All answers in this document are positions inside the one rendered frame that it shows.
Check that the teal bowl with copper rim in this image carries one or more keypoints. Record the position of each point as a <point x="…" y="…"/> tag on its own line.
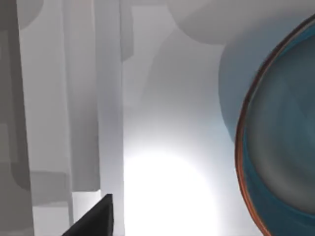
<point x="283" y="127"/>

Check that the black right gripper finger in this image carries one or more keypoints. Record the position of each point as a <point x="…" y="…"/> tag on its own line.
<point x="98" y="218"/>

